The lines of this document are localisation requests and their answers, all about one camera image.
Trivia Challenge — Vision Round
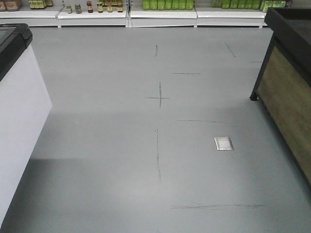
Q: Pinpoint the metal floor outlet plate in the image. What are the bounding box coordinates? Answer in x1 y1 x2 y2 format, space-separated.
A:
214 136 234 151

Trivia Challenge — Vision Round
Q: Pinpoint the white chest freezer black lid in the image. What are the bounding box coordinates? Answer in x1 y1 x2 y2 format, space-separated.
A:
0 23 52 216

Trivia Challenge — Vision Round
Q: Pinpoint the black wood produce display table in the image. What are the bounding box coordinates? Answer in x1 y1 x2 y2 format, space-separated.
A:
250 8 311 185

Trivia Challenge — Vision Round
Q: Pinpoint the white store shelf unit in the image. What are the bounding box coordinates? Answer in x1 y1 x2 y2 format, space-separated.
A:
0 0 270 28

